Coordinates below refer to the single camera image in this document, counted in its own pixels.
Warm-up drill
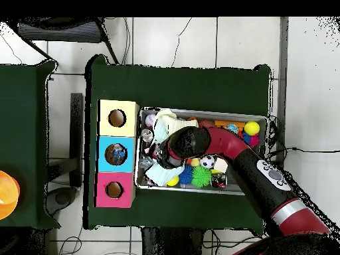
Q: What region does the cream waffle cloth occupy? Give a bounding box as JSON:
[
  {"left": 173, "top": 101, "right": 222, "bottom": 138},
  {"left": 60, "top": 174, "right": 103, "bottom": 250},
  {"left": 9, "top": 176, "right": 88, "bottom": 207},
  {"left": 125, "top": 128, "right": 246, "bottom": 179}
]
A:
[{"left": 156, "top": 108, "right": 199, "bottom": 135}]

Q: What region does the clear blue-print plastic packet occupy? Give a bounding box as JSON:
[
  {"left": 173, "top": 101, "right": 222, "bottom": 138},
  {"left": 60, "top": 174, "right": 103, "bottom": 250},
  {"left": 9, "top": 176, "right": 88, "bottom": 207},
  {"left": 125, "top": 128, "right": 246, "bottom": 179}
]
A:
[{"left": 138, "top": 155, "right": 155, "bottom": 170}]

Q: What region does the mint waffle cloth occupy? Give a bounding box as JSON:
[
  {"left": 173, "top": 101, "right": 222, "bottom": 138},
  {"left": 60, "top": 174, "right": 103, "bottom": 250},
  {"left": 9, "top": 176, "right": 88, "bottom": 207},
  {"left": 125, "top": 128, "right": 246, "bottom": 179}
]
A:
[{"left": 145, "top": 118, "right": 186, "bottom": 187}]

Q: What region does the shallow silver mesh bin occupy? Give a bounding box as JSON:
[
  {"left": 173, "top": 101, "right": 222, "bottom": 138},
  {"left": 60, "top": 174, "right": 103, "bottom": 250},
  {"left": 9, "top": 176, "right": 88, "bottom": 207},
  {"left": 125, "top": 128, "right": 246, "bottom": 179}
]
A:
[{"left": 134, "top": 106, "right": 270, "bottom": 196}]

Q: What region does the wooden box with three holes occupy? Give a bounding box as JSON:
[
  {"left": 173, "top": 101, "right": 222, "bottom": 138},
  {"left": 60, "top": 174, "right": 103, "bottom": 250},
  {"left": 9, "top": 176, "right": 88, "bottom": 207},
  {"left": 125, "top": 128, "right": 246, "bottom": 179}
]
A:
[{"left": 94, "top": 98, "right": 141, "bottom": 209}]

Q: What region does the blue spiky rubber ball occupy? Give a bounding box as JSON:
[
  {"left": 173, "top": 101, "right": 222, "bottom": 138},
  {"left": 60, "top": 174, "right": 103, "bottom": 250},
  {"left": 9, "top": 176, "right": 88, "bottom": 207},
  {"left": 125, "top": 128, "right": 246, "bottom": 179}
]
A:
[{"left": 178, "top": 165, "right": 194, "bottom": 185}]

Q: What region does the toy soccer ball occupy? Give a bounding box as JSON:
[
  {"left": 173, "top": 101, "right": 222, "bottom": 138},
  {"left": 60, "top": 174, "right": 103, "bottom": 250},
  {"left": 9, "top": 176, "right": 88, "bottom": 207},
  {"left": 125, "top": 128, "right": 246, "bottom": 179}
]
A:
[{"left": 199, "top": 154, "right": 216, "bottom": 169}]

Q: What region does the green spiky rubber ball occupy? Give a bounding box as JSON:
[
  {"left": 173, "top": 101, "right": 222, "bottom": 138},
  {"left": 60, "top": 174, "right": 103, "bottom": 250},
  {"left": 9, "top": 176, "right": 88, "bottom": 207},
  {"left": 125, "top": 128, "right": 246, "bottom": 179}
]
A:
[{"left": 191, "top": 165, "right": 213, "bottom": 188}]

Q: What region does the dark green table cloth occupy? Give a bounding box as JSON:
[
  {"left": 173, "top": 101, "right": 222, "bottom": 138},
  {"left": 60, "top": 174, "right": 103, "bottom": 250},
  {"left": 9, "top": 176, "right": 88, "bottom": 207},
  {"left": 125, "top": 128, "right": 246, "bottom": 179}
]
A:
[{"left": 84, "top": 54, "right": 272, "bottom": 234}]

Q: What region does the plain wooden cube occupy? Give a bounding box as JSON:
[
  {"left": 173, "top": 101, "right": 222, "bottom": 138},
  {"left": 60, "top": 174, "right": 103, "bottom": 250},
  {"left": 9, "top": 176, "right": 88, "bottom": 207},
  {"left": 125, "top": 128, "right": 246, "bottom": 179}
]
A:
[{"left": 213, "top": 157, "right": 229, "bottom": 174}]

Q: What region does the crushed black can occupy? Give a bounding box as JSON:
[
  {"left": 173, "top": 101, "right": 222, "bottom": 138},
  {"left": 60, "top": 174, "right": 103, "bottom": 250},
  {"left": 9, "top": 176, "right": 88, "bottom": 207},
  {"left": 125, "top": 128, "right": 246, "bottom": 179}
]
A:
[{"left": 210, "top": 173, "right": 228, "bottom": 189}]

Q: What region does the plain yellow ball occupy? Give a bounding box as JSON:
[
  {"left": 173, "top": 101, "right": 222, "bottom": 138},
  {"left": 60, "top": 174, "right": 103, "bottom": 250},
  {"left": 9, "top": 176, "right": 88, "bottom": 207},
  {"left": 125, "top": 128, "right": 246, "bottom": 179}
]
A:
[{"left": 244, "top": 121, "right": 260, "bottom": 137}]

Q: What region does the black upright panel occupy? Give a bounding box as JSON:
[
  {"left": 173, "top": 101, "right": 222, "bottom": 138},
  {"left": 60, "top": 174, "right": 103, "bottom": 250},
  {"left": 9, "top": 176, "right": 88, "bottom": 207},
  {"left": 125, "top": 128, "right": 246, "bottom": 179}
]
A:
[{"left": 69, "top": 92, "right": 84, "bottom": 187}]

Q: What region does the dark green side-table cloth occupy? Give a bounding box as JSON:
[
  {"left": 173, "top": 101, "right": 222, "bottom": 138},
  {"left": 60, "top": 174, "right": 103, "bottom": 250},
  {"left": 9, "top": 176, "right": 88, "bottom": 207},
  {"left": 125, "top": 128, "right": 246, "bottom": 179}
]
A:
[{"left": 0, "top": 60, "right": 60, "bottom": 229}]

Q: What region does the black chair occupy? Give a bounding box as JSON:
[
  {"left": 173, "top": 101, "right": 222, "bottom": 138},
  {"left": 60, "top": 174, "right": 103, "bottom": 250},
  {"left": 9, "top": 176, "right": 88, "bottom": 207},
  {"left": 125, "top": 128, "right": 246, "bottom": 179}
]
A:
[{"left": 5, "top": 17, "right": 120, "bottom": 65}]

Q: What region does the orange plastic bowl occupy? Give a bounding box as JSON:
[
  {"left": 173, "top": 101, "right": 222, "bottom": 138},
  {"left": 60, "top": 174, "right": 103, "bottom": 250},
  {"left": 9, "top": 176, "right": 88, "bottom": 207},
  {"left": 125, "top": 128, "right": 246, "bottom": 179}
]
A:
[{"left": 0, "top": 170, "right": 21, "bottom": 220}]

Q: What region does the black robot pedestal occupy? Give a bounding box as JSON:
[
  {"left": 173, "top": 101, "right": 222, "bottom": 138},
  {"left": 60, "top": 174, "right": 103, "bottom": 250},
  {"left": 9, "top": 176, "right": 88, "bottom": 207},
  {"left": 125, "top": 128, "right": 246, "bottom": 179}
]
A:
[{"left": 140, "top": 226, "right": 213, "bottom": 255}]

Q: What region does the black floor cable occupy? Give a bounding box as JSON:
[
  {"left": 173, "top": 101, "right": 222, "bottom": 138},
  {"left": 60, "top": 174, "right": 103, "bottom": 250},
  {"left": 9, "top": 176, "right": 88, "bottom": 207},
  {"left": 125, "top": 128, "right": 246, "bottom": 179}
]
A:
[{"left": 269, "top": 146, "right": 340, "bottom": 160}]

